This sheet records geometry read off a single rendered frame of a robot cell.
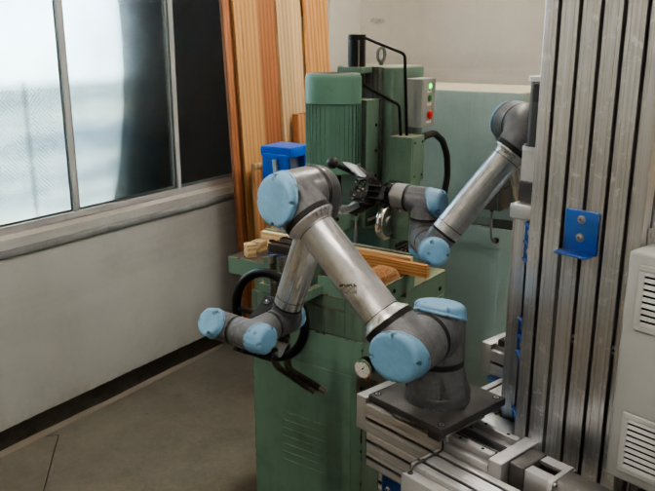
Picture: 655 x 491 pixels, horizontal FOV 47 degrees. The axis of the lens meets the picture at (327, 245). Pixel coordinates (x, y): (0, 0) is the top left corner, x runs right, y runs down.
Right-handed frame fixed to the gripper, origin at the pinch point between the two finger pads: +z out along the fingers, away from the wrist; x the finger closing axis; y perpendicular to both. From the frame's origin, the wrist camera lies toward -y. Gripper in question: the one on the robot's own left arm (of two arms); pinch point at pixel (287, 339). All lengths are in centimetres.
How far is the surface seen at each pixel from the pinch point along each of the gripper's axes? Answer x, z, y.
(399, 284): 15.9, 24.8, -26.5
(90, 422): -127, 61, 60
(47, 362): -136, 35, 40
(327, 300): -2.7, 18.3, -15.5
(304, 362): -11.1, 29.8, 5.1
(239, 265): -38.8, 15.5, -18.5
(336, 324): 0.9, 21.9, -9.2
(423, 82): 2, 25, -94
